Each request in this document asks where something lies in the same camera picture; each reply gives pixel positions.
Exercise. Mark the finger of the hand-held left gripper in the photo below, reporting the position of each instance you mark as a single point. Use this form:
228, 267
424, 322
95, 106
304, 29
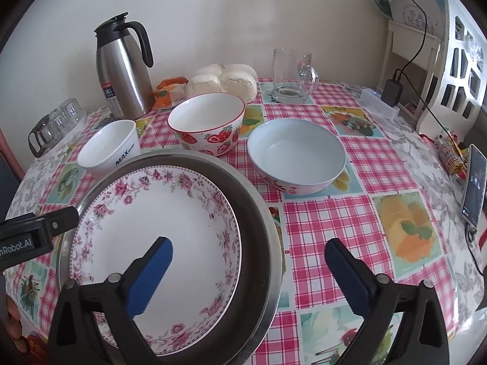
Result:
61, 220

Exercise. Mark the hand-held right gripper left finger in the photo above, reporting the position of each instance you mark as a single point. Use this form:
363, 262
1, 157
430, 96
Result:
152, 270

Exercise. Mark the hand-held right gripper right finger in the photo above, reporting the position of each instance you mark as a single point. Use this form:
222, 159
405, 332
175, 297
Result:
346, 273

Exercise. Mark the pink floral round plate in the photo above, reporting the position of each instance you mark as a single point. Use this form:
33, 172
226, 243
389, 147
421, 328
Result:
152, 213

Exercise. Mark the white square bowl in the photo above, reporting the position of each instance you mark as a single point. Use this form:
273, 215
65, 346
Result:
106, 148

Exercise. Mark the stainless steel basin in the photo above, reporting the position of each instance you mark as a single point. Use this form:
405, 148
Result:
255, 235

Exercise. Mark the light blue bowl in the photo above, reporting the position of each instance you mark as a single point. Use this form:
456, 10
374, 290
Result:
296, 152

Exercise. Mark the strawberry print bowl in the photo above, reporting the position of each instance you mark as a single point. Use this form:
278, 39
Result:
205, 116

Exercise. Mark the person's left hand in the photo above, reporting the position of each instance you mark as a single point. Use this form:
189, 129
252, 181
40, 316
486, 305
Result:
14, 311

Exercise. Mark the pink checkered tablecloth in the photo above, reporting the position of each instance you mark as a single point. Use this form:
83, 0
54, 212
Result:
327, 220

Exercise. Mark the red printed cloth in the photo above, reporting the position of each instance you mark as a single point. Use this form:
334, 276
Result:
36, 349

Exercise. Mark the smartphone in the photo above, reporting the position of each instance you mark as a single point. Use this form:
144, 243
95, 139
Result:
475, 182

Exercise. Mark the colourful snack packets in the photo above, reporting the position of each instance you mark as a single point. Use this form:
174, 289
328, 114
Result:
451, 154

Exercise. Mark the stainless steel thermos jug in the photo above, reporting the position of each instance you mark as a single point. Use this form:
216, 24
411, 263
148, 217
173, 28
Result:
121, 72

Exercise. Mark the orange snack packet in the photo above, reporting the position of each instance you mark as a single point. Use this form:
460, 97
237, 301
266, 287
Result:
169, 93

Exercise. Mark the white power strip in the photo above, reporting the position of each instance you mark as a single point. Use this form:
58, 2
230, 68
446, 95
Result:
374, 102

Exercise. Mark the black charger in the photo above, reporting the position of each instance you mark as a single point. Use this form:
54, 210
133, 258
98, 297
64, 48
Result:
392, 91

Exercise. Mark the bag of white buns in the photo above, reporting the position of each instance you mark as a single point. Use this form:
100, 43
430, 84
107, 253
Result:
224, 81

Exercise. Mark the clear glass mug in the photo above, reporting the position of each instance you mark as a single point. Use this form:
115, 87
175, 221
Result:
289, 76

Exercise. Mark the white shelf rack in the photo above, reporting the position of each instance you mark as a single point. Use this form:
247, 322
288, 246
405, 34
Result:
411, 53

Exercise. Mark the white shelf with devices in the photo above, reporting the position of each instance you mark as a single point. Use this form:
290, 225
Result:
456, 64

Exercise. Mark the white printed box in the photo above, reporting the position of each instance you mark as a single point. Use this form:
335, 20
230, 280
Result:
414, 11

